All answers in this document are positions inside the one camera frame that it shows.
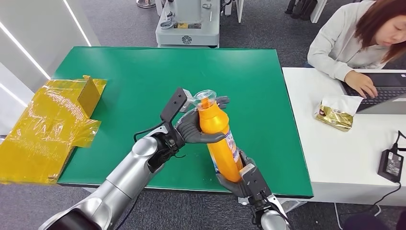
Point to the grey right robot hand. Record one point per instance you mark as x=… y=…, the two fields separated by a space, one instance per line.
x=233 y=187

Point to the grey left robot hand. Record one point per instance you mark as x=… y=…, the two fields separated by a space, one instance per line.
x=192 y=128

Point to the orange plastic bottle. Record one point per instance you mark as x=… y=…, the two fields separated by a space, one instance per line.
x=219 y=149

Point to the grey robot base machine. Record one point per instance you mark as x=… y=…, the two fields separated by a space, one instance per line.
x=187 y=31

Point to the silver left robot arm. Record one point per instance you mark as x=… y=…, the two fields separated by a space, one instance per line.
x=127 y=181

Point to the green table mat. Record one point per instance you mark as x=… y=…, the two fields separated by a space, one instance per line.
x=133 y=82

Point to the gold snack packet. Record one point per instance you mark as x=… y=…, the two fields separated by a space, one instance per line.
x=336 y=116

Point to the chrome chair base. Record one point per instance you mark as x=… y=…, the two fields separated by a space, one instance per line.
x=146 y=3

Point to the yellow taped cardboard box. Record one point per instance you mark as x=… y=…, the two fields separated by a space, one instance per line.
x=44 y=133

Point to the black power adapter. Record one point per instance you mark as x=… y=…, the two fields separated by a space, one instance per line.
x=390 y=165

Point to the person's hand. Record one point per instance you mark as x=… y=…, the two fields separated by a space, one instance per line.
x=361 y=84

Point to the white furniture panel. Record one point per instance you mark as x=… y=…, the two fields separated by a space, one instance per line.
x=318 y=9

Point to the person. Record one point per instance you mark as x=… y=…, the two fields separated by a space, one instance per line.
x=342 y=41

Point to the grey laptop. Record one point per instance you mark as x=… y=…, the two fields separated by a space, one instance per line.
x=385 y=90

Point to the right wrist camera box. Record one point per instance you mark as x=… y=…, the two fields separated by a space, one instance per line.
x=255 y=182

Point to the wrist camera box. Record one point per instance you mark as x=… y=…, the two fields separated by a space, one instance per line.
x=173 y=104
x=255 y=182

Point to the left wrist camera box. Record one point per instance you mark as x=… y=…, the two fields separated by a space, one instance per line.
x=173 y=104

